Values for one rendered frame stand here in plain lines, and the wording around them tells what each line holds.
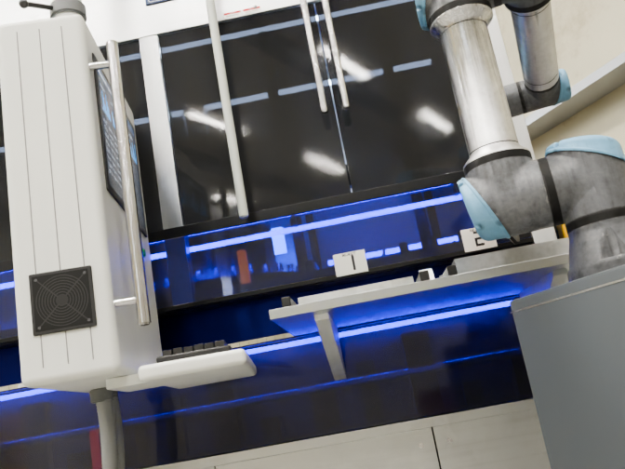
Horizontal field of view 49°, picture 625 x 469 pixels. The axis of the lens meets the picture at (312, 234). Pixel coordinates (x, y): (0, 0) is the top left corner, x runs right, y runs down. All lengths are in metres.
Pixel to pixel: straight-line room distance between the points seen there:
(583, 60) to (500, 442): 3.84
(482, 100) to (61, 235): 0.81
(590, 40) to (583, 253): 4.17
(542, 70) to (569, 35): 3.84
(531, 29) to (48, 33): 0.97
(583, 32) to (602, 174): 4.17
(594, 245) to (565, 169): 0.13
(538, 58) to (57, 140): 0.99
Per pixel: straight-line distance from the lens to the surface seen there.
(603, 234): 1.13
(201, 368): 1.29
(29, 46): 1.56
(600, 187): 1.15
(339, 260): 1.80
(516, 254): 1.44
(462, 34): 1.28
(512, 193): 1.15
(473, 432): 1.78
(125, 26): 2.18
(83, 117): 1.45
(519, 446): 1.80
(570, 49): 5.37
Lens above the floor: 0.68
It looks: 14 degrees up
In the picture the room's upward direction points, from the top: 10 degrees counter-clockwise
